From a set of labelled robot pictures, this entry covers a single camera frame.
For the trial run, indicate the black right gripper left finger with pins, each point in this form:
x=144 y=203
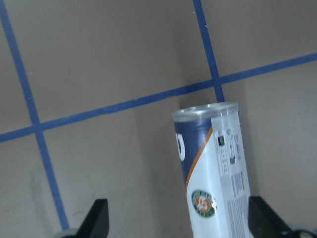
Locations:
x=96 y=223

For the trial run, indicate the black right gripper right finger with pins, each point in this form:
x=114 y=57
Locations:
x=264 y=222

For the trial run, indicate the tennis ball can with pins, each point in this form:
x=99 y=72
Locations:
x=211 y=153

